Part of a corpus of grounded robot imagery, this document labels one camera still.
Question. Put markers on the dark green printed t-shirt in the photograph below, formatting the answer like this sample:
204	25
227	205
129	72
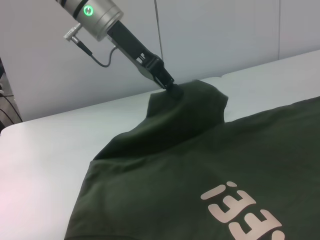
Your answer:
200	150

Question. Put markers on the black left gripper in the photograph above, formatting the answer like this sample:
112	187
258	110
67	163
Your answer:
135	50

